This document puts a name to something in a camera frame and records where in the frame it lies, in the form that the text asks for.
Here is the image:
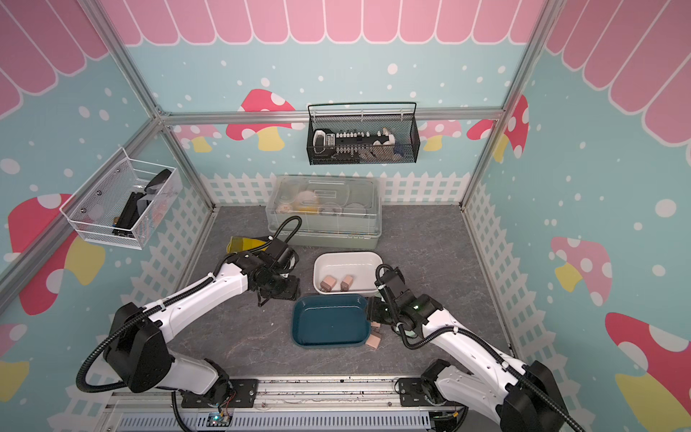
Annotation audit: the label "white rectangular tray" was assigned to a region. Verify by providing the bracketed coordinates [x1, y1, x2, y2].
[312, 251, 383, 297]

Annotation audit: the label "teal rectangular tray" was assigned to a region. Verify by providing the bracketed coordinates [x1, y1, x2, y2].
[292, 294, 371, 349]

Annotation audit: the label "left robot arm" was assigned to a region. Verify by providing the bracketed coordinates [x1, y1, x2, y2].
[76, 216, 302, 408]

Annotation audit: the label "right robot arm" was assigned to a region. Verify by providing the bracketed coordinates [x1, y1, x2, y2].
[366, 264, 583, 431]

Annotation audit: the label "clear lidded storage box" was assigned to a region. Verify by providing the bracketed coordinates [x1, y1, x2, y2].
[266, 176, 383, 250]

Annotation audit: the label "yellow rubber glove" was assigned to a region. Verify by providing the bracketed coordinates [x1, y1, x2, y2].
[226, 236, 269, 254]

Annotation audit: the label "black object in white basket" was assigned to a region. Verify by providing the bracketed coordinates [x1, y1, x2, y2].
[113, 168, 173, 238]

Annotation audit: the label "items in black basket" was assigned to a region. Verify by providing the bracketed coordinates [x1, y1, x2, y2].
[307, 128, 403, 164]

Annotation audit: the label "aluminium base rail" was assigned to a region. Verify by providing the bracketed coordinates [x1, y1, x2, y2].
[95, 375, 500, 431]

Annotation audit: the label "white wire wall basket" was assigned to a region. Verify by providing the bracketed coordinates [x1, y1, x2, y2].
[60, 149, 183, 250]

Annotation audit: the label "black wire wall basket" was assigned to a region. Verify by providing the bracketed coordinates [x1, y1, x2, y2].
[306, 102, 420, 166]

